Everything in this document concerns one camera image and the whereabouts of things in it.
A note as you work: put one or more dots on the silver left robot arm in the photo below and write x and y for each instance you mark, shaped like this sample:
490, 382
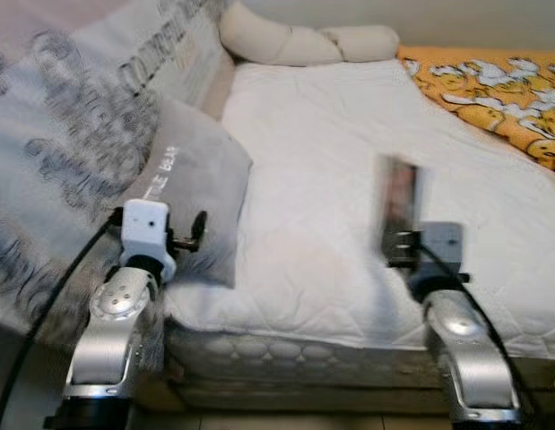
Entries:
111, 331

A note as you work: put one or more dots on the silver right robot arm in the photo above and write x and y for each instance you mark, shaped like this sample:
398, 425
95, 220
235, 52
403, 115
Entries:
465, 358

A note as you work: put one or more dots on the white quilted mattress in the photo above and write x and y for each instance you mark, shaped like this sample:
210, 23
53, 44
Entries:
331, 161

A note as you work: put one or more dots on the grey patterned upright mattress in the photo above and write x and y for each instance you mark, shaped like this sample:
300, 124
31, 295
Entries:
62, 134

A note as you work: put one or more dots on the yellow cartoon egg blanket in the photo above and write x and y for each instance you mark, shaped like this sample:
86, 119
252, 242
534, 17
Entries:
492, 98

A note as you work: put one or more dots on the beige bed base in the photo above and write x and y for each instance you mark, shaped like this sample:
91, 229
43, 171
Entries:
304, 399

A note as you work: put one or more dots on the cream knotted long cushion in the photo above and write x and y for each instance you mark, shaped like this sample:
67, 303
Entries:
277, 40

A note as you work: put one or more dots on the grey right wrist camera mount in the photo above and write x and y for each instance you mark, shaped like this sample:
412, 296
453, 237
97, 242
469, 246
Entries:
443, 246

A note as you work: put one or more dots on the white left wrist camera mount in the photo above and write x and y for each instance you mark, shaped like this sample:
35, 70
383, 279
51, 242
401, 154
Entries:
144, 228

